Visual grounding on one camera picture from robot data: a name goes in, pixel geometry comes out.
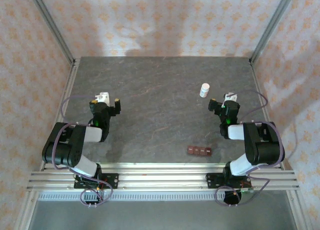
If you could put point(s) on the white pill bottle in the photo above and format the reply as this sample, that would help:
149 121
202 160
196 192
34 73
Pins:
204 90

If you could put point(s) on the brown weekly pill organizer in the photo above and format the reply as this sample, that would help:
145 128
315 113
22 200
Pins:
199 150

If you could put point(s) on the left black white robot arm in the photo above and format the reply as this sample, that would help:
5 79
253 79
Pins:
62 150

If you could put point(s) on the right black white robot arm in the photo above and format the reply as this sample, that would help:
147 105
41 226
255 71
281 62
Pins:
265 150

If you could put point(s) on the green circuit board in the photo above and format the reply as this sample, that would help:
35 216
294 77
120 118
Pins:
247 190

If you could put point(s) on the orange patterned white curtain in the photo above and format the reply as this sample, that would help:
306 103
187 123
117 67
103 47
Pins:
160 20

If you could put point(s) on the grey metal panel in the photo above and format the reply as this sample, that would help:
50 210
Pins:
160 216

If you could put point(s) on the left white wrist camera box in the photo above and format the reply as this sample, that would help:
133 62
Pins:
103 97

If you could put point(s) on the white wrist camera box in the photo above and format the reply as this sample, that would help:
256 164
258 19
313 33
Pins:
231 97
103 97

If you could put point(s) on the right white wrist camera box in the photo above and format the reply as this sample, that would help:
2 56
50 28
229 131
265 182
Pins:
231 97

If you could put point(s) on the aluminium side rail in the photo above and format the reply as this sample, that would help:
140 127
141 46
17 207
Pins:
260 90
67 97

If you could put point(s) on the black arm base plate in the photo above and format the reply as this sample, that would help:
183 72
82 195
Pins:
112 181
215 181

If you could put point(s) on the aluminium corner post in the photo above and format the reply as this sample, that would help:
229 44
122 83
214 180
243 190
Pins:
53 27
271 27

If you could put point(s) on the aluminium mounting rail frame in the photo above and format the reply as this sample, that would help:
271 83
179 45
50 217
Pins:
162 180

